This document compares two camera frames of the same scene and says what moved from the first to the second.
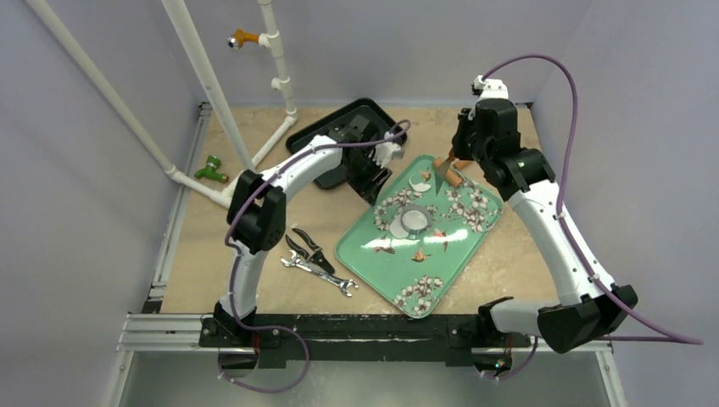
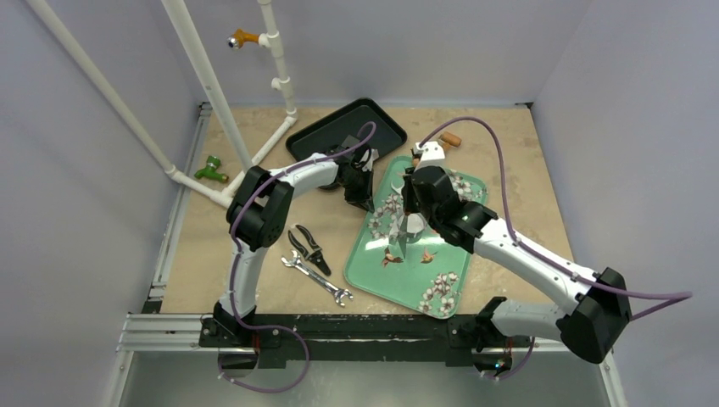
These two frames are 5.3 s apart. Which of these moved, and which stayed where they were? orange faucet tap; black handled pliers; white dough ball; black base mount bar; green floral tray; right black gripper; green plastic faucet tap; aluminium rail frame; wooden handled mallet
Moved: wooden handled mallet; white dough ball; right black gripper; green floral tray
Stayed: green plastic faucet tap; orange faucet tap; black handled pliers; aluminium rail frame; black base mount bar
